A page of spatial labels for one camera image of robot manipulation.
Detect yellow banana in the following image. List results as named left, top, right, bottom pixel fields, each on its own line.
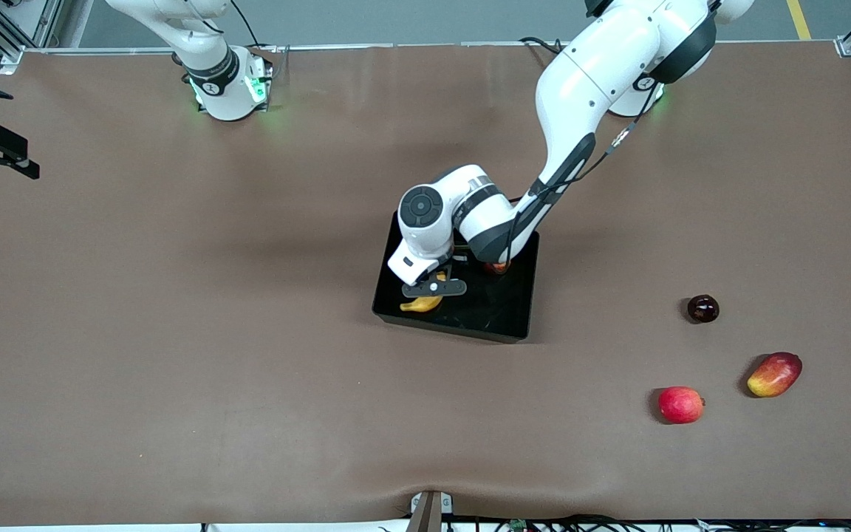
left=399, top=271, right=447, bottom=313

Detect black rectangular plastic box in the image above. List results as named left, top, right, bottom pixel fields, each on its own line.
left=372, top=211, right=541, bottom=344

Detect red apple on table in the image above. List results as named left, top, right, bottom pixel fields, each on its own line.
left=657, top=386, right=706, bottom=425

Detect large table mat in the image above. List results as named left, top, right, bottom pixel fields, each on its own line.
left=0, top=41, right=851, bottom=527

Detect red yellow mango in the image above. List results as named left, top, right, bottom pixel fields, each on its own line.
left=747, top=352, right=803, bottom=399

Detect metal table clamp bracket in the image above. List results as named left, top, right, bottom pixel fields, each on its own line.
left=409, top=489, right=455, bottom=532

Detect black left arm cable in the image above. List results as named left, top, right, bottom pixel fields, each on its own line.
left=508, top=70, right=663, bottom=248

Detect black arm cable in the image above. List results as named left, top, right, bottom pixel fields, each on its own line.
left=230, top=0, right=262, bottom=49
left=508, top=70, right=663, bottom=248

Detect black base cables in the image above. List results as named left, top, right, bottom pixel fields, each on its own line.
left=519, top=35, right=570, bottom=60

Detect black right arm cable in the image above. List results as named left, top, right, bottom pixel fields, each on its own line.
left=230, top=0, right=262, bottom=49

